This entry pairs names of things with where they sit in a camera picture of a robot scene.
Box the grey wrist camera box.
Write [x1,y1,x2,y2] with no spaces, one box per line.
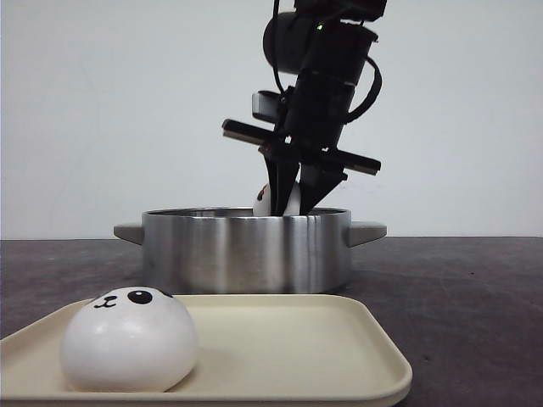
[251,91,281,124]

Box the panda bun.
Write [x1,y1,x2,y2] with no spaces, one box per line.
[59,287,198,392]
[252,181,301,216]

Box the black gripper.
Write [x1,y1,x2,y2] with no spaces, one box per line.
[222,70,381,215]

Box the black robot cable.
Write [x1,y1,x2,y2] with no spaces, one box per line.
[345,54,383,124]

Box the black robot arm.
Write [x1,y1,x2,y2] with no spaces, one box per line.
[222,1,386,216]

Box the stainless steel steamer pot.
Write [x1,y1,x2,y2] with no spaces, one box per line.
[114,208,387,294]

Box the cream plastic tray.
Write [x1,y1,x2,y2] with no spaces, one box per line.
[1,294,412,406]

